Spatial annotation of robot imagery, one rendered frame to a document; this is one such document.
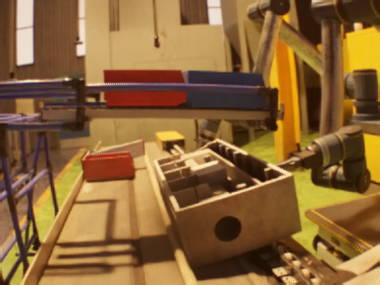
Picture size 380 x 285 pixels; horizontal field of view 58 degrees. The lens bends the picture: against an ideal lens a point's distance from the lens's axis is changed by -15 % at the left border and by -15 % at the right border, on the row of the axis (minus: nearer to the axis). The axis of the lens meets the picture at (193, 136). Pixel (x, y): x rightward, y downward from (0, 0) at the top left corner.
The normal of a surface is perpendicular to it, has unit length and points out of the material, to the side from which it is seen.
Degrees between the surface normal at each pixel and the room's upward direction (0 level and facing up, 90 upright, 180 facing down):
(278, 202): 90
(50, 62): 90
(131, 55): 90
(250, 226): 90
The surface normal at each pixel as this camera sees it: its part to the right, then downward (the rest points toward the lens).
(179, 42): 0.17, 0.10
